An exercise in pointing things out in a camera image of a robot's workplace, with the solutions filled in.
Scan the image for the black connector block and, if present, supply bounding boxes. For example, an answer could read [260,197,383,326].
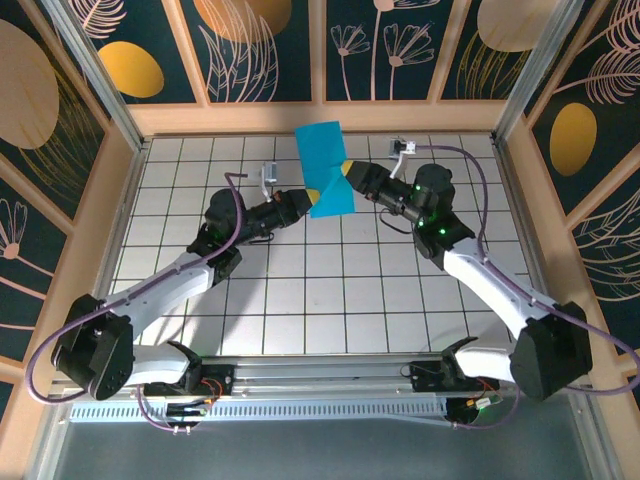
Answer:
[164,401,210,432]

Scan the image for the wall panel yellow grass lines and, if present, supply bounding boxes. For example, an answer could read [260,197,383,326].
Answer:
[438,0,551,102]

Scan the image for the wall panel orange circle leaves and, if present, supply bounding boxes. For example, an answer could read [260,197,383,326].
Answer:
[179,0,316,105]

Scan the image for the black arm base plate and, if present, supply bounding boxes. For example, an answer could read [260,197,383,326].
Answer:
[143,363,236,400]
[408,360,501,395]

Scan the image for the wall panel pink feather leaves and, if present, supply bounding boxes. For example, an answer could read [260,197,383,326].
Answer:
[522,0,640,119]

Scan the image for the slotted grey cable duct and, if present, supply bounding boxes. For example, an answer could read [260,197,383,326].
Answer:
[69,399,449,424]

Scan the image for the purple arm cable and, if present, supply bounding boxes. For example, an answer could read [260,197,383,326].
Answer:
[27,171,251,435]
[414,143,640,431]

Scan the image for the aluminium table side rail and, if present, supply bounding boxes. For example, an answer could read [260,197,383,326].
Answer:
[492,137,556,311]
[97,139,152,301]

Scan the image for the wall panel single pink flower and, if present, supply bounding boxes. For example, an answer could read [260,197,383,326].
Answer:
[0,174,71,364]

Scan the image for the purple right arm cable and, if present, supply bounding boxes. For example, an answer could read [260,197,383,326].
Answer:
[414,143,640,431]

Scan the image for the dark wall panel yellow oval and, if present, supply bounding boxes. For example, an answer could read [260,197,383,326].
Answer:
[529,74,640,219]
[67,0,207,106]

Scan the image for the wall panel pink leaf lines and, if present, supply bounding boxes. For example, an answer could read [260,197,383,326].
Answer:
[569,187,640,357]

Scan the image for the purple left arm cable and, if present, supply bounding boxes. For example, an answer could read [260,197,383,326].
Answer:
[27,171,251,435]

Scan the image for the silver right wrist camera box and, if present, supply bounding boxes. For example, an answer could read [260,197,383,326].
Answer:
[387,137,419,158]

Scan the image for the aluminium frame post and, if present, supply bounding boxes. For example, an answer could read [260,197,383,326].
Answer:
[38,0,151,154]
[491,0,586,147]

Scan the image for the long aluminium base rail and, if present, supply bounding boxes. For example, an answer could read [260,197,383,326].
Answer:
[47,351,596,401]

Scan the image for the blue cloth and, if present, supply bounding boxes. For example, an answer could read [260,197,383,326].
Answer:
[293,119,358,220]

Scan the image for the wall panel large beige circle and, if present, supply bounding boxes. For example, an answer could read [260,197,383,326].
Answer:
[0,17,109,236]

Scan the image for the wall panel pink flower outlines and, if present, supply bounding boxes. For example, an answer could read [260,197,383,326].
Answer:
[324,0,454,104]

